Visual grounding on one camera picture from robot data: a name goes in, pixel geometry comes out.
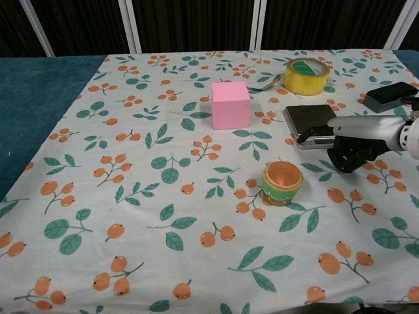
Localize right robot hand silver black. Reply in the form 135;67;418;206
297;114;409;174

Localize digital kitchen scale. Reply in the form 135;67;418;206
282;104;338;150

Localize black smartphone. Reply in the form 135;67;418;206
362;82;419;114

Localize yellow tape roll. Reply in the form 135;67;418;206
283;58;332;97

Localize thin dark stick tool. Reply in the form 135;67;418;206
247;74;285;93

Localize pink cube block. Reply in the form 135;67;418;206
211;81;252;130

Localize black screen white frames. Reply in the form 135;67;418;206
0;0;419;58

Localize floral print tablecloth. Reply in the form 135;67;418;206
0;48;419;314

